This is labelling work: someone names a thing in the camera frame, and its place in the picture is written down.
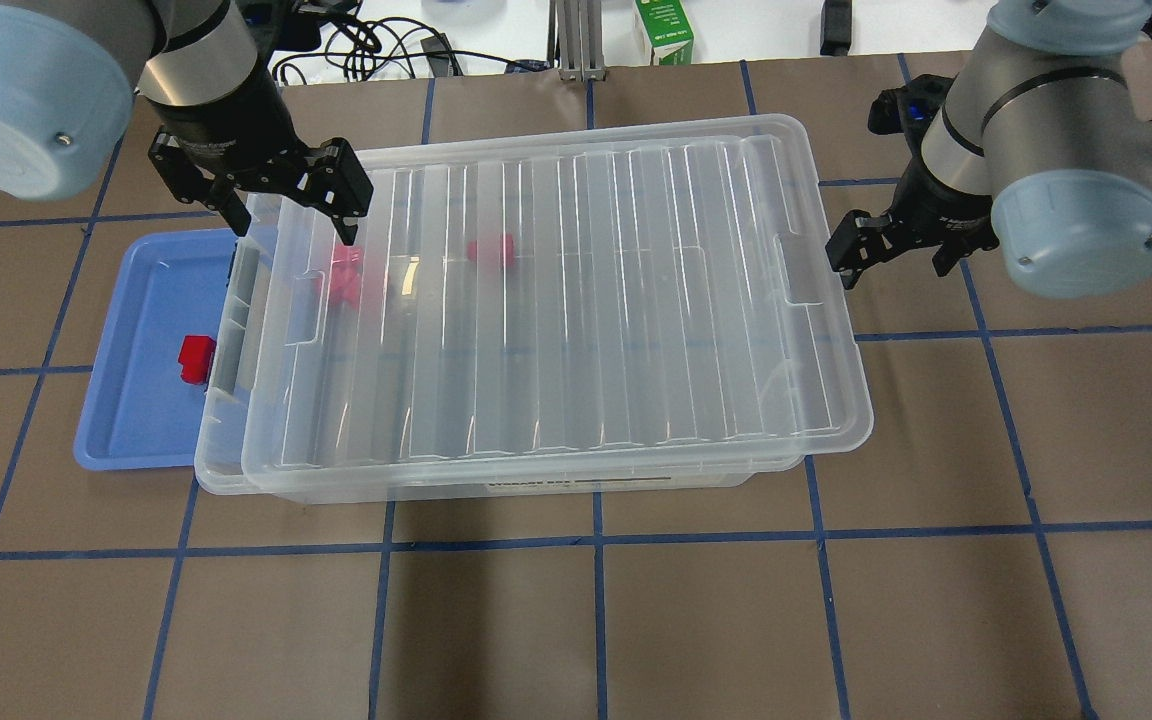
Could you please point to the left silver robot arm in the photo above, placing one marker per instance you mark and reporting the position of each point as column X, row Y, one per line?
column 71, row 70

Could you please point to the green white carton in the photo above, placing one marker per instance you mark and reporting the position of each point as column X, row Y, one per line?
column 665, row 32

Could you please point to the aluminium frame post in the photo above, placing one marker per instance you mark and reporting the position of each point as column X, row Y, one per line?
column 575, row 40

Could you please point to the clear plastic box lid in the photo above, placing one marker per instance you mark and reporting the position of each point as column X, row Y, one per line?
column 556, row 300

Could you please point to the clear plastic storage box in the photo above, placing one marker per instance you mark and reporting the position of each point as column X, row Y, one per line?
column 496, row 470

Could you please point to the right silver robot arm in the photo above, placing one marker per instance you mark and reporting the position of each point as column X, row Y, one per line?
column 1033, row 149

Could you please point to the blue plastic tray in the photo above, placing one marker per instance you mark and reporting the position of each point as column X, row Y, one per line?
column 137, row 413

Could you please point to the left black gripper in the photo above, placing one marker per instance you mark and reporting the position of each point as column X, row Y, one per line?
column 226, row 122

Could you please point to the black adapter top right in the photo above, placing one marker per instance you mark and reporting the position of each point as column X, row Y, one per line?
column 835, row 36

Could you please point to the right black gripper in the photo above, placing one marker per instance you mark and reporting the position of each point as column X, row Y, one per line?
column 939, row 212

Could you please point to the red block under lid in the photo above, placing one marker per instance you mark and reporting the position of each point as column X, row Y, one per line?
column 498, row 252

